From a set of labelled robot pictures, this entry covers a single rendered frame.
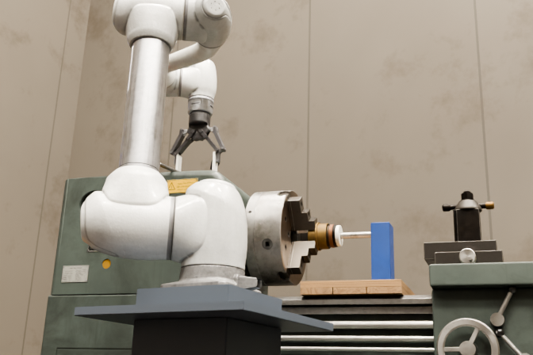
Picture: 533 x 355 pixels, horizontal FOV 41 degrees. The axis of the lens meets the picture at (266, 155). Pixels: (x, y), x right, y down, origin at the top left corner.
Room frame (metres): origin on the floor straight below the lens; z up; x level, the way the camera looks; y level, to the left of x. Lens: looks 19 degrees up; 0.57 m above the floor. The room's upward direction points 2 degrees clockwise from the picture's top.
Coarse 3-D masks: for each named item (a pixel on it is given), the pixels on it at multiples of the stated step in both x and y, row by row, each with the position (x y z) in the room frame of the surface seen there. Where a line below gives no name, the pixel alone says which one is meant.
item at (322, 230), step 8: (320, 224) 2.28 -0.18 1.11; (328, 224) 2.30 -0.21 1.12; (312, 232) 2.29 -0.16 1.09; (320, 232) 2.26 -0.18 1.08; (328, 232) 2.26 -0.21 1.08; (312, 240) 2.29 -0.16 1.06; (320, 240) 2.27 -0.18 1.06; (328, 240) 2.27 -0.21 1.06; (320, 248) 2.30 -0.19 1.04; (328, 248) 2.30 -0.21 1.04
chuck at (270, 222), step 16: (272, 192) 2.29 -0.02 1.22; (288, 192) 2.27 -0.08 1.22; (256, 208) 2.23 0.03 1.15; (272, 208) 2.21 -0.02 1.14; (288, 208) 2.26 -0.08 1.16; (256, 224) 2.21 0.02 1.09; (272, 224) 2.20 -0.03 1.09; (288, 224) 2.26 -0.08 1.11; (256, 240) 2.22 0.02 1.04; (272, 240) 2.20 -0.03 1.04; (288, 240) 2.27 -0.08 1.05; (256, 256) 2.24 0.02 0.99; (272, 256) 2.22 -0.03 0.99; (288, 256) 2.27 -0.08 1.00; (272, 272) 2.27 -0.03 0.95; (304, 272) 2.45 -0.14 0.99
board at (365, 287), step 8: (368, 280) 2.07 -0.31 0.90; (376, 280) 2.07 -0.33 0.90; (384, 280) 2.06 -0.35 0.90; (392, 280) 2.05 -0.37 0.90; (400, 280) 2.04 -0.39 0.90; (304, 288) 2.14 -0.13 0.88; (312, 288) 2.13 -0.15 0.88; (320, 288) 2.12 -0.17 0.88; (328, 288) 2.11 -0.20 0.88; (336, 288) 2.11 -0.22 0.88; (344, 288) 2.10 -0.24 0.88; (352, 288) 2.09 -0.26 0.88; (360, 288) 2.08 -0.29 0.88; (368, 288) 2.07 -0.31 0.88; (376, 288) 2.07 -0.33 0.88; (384, 288) 2.06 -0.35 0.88; (392, 288) 2.05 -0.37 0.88; (400, 288) 2.04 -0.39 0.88; (408, 288) 2.19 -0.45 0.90
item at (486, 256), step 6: (438, 252) 1.96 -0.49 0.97; (444, 252) 1.95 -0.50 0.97; (450, 252) 1.95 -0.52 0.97; (456, 252) 1.94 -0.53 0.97; (474, 252) 1.93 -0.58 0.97; (480, 252) 1.92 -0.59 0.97; (486, 252) 1.92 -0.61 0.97; (492, 252) 1.91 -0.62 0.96; (498, 252) 1.91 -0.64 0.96; (438, 258) 1.96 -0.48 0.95; (444, 258) 1.95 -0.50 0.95; (450, 258) 1.95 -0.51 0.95; (456, 258) 1.94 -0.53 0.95; (480, 258) 1.92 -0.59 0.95; (486, 258) 1.92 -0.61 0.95; (492, 258) 1.91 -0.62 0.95; (498, 258) 1.91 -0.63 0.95
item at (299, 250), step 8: (296, 248) 2.29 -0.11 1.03; (304, 248) 2.28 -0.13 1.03; (312, 248) 2.27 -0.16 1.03; (296, 256) 2.27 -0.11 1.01; (304, 256) 2.27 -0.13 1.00; (288, 264) 2.27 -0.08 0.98; (296, 264) 2.26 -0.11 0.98; (280, 272) 2.27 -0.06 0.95; (288, 272) 2.28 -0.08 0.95; (296, 272) 2.28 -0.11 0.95
